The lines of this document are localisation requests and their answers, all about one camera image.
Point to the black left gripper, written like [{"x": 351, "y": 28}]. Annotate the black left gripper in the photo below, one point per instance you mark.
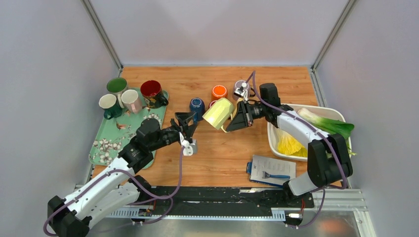
[{"x": 184, "y": 119}]

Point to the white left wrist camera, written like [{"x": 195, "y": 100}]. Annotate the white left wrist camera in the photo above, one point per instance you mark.
[{"x": 189, "y": 148}]

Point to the green bok choy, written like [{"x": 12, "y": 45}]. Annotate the green bok choy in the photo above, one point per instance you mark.
[{"x": 331, "y": 126}]

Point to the pink octagonal mug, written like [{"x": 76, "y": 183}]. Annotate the pink octagonal mug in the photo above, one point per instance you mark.
[{"x": 130, "y": 98}]

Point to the orange mug black handle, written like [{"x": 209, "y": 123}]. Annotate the orange mug black handle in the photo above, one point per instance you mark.
[{"x": 219, "y": 91}]

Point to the red mug black handle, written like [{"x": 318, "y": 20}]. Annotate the red mug black handle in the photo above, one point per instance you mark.
[{"x": 211, "y": 104}]

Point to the green floral serving tray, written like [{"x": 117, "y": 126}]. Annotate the green floral serving tray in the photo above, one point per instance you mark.
[{"x": 116, "y": 133}]

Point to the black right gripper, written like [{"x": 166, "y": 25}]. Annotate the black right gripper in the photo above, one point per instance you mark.
[{"x": 242, "y": 118}]

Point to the dark green octagonal mug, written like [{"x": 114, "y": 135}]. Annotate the dark green octagonal mug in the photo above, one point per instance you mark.
[{"x": 110, "y": 106}]

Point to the white vegetable basin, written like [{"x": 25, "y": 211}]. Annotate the white vegetable basin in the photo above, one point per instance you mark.
[{"x": 274, "y": 139}]

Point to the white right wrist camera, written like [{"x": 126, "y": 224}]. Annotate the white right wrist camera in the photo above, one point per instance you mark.
[{"x": 241, "y": 90}]

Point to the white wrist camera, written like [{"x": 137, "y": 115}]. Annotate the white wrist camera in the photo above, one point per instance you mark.
[
  {"x": 189, "y": 148},
  {"x": 241, "y": 90}
]

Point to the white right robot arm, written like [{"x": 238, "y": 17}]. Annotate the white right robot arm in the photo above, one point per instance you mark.
[{"x": 328, "y": 159}]

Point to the blue razor package card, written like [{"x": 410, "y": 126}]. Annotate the blue razor package card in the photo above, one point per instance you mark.
[{"x": 270, "y": 171}]

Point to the dark blue octagonal mug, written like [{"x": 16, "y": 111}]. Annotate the dark blue octagonal mug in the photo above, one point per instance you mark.
[{"x": 197, "y": 105}]

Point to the cream floral mug green inside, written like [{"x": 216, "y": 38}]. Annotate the cream floral mug green inside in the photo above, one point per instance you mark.
[{"x": 117, "y": 86}]

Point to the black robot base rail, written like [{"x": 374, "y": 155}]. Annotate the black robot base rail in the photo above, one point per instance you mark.
[{"x": 225, "y": 202}]

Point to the black skull mug red inside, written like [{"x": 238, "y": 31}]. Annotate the black skull mug red inside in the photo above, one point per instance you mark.
[{"x": 152, "y": 93}]

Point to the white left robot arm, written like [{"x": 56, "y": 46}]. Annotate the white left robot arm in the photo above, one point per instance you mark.
[{"x": 119, "y": 185}]

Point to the light green octagonal mug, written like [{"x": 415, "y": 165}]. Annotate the light green octagonal mug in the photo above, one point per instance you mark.
[{"x": 219, "y": 113}]

